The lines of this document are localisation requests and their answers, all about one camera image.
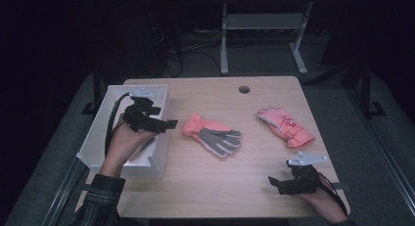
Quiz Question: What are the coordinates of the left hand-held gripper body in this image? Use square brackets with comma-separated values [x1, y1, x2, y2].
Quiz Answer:
[121, 86, 164, 134]

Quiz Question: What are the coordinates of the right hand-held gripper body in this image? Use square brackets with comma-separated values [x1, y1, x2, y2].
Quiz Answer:
[285, 151, 329, 196]

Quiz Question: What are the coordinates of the white cardboard box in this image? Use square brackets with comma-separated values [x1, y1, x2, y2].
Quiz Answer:
[75, 84, 174, 180]

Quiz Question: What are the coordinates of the person's right hand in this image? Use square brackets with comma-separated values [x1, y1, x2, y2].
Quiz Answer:
[297, 175, 350, 224]

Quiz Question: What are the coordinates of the person's left hand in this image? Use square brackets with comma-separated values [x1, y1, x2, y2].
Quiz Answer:
[99, 113, 159, 179]

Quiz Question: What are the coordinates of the orange glove with grey palm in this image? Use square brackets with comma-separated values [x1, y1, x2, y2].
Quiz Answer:
[181, 113, 243, 159]

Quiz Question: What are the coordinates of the black metal stand leg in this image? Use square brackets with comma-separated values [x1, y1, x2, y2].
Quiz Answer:
[81, 61, 105, 116]
[358, 61, 387, 118]

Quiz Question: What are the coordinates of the pink orange printed glove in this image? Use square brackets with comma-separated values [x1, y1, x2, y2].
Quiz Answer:
[256, 106, 316, 150]

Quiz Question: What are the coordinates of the grey metal stand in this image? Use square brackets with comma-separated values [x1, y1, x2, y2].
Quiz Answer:
[219, 0, 315, 76]

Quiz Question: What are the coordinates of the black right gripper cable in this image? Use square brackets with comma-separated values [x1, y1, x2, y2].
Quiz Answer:
[317, 173, 349, 217]

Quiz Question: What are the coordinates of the bundle of floor cables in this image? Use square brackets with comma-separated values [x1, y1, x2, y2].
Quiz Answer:
[148, 22, 223, 79]

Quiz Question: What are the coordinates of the aluminium rail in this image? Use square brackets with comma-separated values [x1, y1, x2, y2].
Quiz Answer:
[40, 158, 88, 226]
[346, 88, 415, 209]

